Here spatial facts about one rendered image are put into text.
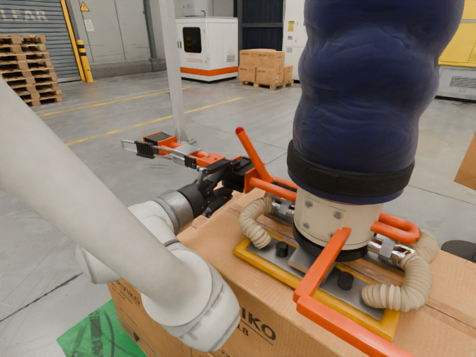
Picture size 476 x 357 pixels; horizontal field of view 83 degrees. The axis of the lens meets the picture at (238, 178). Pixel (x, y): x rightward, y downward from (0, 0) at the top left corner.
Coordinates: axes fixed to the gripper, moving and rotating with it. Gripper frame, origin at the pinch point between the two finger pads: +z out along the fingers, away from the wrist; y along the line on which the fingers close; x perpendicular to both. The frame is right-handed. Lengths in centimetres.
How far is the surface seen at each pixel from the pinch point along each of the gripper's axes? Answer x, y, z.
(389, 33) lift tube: 30.5, -33.1, -9.0
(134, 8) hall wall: -887, -92, 582
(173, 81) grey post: -242, 24, 181
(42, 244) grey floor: -172, 108, -19
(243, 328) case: 16.6, 27.5, -19.8
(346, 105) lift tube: 27.1, -23.8, -9.7
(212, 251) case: 4.1, 13.8, -16.0
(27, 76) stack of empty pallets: -644, 49, 145
